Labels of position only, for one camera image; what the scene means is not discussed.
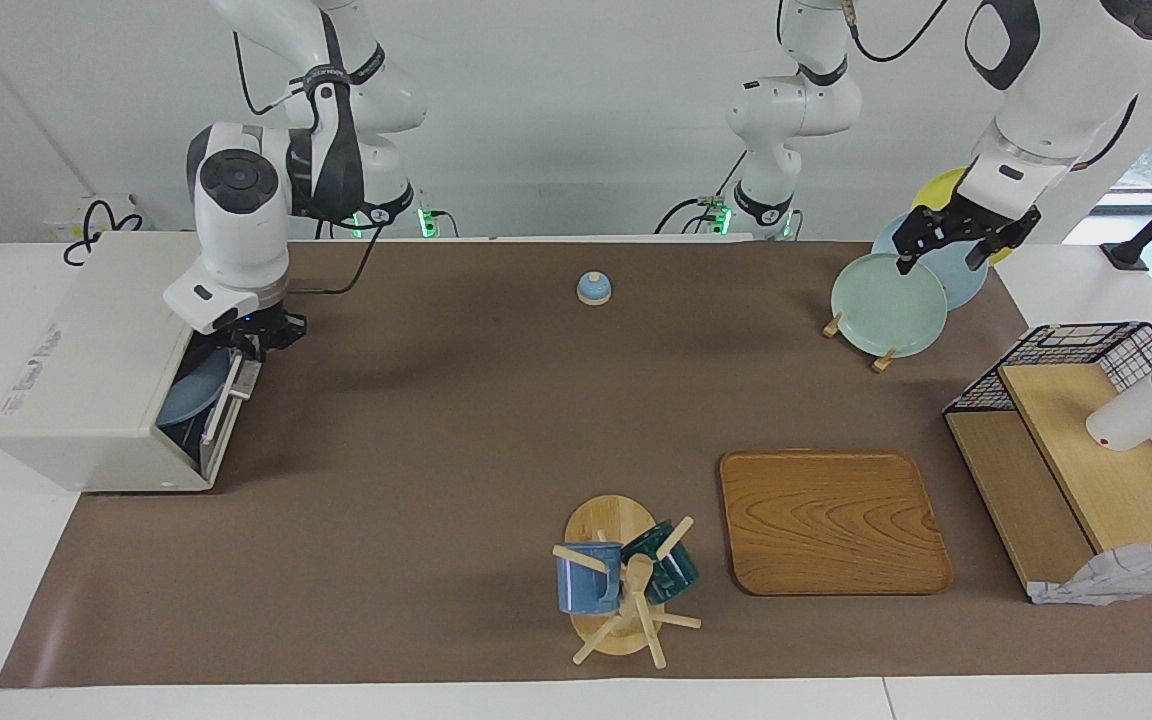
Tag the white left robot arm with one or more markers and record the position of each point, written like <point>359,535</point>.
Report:
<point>1056,90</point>

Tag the brown table mat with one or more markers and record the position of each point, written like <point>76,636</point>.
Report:
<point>436,450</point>

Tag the light blue racked plate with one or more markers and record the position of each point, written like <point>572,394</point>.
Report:
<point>966,280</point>

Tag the white cup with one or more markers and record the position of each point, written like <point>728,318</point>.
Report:
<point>1136,415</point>

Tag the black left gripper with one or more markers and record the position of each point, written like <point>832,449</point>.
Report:
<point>986,220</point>

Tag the pale green plate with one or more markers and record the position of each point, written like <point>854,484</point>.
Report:
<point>886,305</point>

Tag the wooden serving tray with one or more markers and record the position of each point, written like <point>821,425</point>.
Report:
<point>831,520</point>

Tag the dark green mug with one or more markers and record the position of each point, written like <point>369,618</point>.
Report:
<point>674,570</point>

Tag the white marbled cloth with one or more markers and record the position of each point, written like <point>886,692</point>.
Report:
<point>1116,578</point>

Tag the blue mug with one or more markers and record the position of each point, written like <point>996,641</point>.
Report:
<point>584,590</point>

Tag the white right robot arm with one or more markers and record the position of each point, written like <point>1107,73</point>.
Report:
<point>236,230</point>

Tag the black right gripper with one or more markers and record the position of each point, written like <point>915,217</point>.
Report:
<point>271,330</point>

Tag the beige toaster oven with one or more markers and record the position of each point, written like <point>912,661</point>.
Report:
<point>86,370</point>

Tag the yellow plate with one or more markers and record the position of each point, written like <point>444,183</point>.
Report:
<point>941,190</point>

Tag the wooden mug tree stand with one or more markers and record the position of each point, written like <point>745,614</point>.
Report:
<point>611,525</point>

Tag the wooden plate rack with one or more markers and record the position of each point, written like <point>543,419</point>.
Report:
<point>881,362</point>

